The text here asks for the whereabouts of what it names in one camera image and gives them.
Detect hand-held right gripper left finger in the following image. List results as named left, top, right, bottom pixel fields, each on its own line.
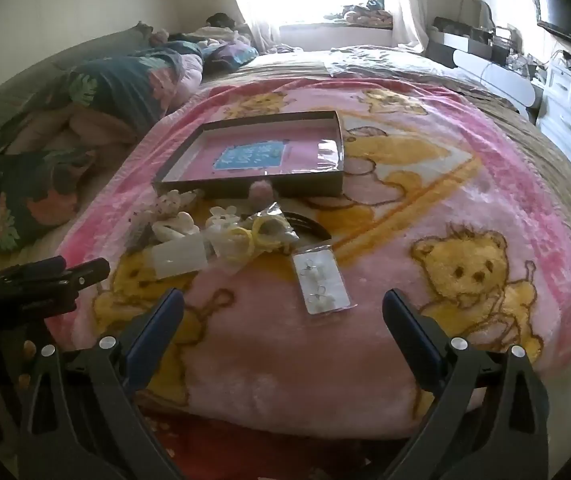
left=18, top=288, right=185, bottom=480

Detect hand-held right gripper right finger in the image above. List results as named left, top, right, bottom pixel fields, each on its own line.
left=383, top=288, right=551, bottom=480

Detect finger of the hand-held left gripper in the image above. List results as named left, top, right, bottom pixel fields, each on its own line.
left=0, top=256, right=67, bottom=286
left=25, top=258, right=111, bottom=303

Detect fuzzy white flower hair clip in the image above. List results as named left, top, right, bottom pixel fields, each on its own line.
left=152, top=190, right=198, bottom=221

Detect shallow grey cardboard box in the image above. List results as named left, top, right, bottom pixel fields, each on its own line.
left=152, top=110, right=346, bottom=199

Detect white translucent plastic case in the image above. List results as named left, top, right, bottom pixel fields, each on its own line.
left=152, top=237, right=214, bottom=279

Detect earring card packet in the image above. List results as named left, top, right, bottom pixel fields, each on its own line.
left=291, top=245, right=357, bottom=316

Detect pink bear printed blanket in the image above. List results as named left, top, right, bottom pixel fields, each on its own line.
left=45, top=82, right=571, bottom=436

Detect small white flower clip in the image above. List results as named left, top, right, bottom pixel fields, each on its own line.
left=208, top=205, right=241, bottom=228

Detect black headband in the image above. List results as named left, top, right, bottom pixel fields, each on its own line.
left=280, top=210, right=333, bottom=243

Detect grey padded headboard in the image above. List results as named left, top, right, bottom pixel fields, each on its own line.
left=0, top=25, right=148, bottom=128

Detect pink pompom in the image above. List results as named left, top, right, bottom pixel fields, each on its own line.
left=248, top=182, right=276, bottom=206

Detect dark floral quilt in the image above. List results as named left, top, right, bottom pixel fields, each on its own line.
left=0, top=42, right=205, bottom=253

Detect purple pillow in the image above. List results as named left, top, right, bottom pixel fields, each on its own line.
left=210, top=42, right=259, bottom=69

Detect white bed footboard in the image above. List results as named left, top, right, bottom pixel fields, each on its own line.
left=453, top=50, right=546, bottom=112

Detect crumpled white sheet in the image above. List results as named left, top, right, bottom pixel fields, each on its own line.
left=325, top=45, right=466, bottom=82

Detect dark clothes pile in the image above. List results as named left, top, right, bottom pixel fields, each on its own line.
left=206, top=12, right=246, bottom=31

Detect bed with beige sheet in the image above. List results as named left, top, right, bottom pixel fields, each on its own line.
left=0, top=22, right=571, bottom=436

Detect black and white shelf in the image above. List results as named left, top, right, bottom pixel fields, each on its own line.
left=425, top=16, right=512, bottom=64

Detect white sheer curtain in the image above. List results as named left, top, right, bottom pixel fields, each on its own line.
left=395, top=0, right=432, bottom=49
left=225, top=0, right=286, bottom=54

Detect clothes on window sill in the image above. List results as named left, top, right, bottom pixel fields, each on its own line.
left=340, top=0, right=395, bottom=27

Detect bag of yellow hair ties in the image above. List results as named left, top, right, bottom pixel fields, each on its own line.
left=215, top=202, right=301, bottom=267

